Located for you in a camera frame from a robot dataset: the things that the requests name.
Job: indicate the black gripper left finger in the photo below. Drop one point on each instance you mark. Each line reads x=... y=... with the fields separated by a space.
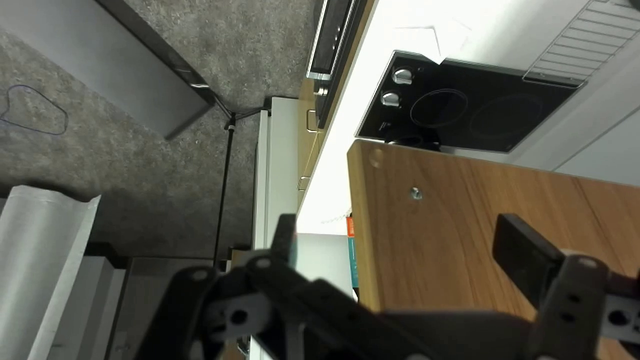
x=285 y=236

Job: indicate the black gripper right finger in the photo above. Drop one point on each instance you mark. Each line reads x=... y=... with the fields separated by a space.
x=527 y=256

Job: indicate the wooden cupboard door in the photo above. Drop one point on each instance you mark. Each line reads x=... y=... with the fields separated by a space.
x=453 y=233

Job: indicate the white cabinet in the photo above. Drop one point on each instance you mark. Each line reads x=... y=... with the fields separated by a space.
x=277 y=172

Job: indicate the thin black pole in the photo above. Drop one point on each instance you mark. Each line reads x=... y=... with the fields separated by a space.
x=223 y=192

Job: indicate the black glass cooktop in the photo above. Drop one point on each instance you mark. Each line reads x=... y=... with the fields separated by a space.
x=481 y=113

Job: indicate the black oven front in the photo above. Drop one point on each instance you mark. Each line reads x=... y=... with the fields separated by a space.
x=336 y=41

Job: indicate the grey ribbed drying mat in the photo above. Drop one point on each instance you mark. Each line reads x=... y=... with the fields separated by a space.
x=586 y=36

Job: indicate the grey table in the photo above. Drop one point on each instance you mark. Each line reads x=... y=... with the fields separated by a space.
x=101 y=61

